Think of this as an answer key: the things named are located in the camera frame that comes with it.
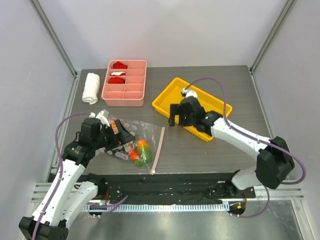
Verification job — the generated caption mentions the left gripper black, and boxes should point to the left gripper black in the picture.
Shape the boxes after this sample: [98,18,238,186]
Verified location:
[92,119,135,151]

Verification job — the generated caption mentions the clear zip top bag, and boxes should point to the clear zip top bag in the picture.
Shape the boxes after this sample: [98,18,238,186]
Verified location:
[95,119,166,175]

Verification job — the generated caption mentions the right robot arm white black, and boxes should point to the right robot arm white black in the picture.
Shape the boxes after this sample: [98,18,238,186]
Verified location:
[168,96,295,198]

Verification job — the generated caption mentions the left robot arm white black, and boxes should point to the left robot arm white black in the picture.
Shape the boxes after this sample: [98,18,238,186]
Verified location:
[18,117,135,240]

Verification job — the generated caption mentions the fake carrot orange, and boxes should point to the fake carrot orange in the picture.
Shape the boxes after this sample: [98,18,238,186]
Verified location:
[128,148,140,162]

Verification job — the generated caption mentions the fake mango orange green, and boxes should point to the fake mango orange green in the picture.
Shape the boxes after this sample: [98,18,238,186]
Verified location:
[134,139,153,167]

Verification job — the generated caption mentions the red fake food lower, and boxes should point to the red fake food lower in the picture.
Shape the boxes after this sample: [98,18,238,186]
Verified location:
[108,76,126,84]

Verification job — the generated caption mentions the white red fake food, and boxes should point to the white red fake food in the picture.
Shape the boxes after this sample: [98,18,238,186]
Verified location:
[110,71,126,77]

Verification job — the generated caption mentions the red fake food top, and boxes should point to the red fake food top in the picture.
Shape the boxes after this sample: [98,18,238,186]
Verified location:
[113,61,128,70]

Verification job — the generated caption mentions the yellow plastic tray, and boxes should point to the yellow plastic tray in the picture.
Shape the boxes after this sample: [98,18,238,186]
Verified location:
[152,77,224,142]

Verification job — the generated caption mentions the pink divided organizer tray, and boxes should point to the pink divided organizer tray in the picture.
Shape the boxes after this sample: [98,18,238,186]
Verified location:
[101,59,147,107]

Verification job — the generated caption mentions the rolled white towel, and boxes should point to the rolled white towel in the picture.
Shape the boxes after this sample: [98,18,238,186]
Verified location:
[82,72,100,105]

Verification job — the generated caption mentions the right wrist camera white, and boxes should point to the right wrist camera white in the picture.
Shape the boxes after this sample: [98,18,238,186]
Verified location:
[181,88,198,99]

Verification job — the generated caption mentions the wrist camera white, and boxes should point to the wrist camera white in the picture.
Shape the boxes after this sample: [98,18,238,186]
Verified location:
[181,88,198,99]
[89,109,110,127]

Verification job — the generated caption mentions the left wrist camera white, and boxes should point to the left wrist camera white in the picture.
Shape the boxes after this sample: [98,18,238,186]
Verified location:
[89,109,110,127]

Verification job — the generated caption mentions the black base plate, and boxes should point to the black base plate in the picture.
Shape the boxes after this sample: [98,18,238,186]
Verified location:
[74,172,256,201]

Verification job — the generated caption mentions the white slotted cable duct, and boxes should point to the white slotted cable duct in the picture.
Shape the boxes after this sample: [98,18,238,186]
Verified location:
[86,202,230,213]

